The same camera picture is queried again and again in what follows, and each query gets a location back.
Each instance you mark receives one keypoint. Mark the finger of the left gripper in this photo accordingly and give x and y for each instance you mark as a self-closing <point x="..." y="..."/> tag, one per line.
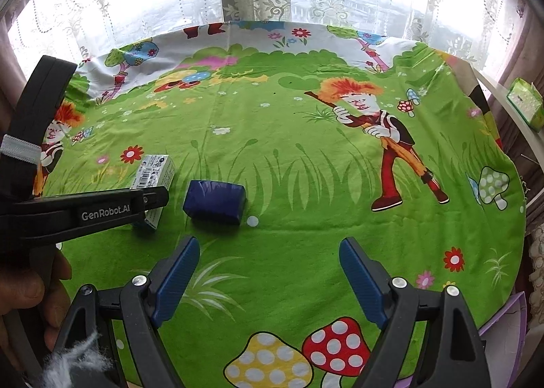
<point x="73" y="216"/>

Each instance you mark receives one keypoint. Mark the white curved shelf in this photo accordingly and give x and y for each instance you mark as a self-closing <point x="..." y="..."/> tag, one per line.
<point x="522" y="144"/>

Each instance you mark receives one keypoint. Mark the green tissue pack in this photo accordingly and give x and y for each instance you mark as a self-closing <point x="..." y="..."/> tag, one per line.
<point x="528" y="102"/>

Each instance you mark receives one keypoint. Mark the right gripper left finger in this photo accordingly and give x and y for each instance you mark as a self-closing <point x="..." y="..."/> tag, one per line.
<point x="86" y="353"/>

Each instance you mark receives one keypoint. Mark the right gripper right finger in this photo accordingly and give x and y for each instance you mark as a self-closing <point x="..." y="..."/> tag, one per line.
<point x="452" y="353"/>

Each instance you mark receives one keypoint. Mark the purple cardboard storage box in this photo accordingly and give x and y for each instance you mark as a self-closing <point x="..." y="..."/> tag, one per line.
<point x="504" y="336"/>

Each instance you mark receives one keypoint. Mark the green cartoon tablecloth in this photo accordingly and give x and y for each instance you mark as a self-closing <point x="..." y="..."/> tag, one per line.
<point x="333" y="133"/>

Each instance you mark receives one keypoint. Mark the dark blue small box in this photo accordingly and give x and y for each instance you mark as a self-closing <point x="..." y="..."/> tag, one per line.
<point x="215" y="201"/>

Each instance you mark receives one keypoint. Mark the person's left hand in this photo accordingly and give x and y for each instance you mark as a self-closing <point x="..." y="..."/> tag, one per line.
<point x="23" y="289"/>

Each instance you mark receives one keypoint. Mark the white barcode medicine box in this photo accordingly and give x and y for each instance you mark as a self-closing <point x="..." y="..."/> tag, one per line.
<point x="155" y="170"/>

